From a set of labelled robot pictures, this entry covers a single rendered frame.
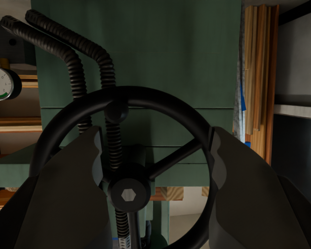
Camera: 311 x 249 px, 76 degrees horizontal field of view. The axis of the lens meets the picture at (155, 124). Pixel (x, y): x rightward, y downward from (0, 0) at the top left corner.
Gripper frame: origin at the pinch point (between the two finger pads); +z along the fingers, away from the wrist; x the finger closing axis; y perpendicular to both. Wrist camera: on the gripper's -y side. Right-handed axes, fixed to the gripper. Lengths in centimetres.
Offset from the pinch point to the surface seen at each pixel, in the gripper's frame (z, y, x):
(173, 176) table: 24.5, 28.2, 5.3
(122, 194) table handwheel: 8.1, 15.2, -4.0
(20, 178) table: 24.7, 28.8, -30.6
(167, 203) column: 47, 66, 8
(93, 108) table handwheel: 13.4, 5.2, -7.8
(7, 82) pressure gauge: 26.6, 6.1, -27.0
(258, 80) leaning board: 148, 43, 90
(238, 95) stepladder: 107, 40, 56
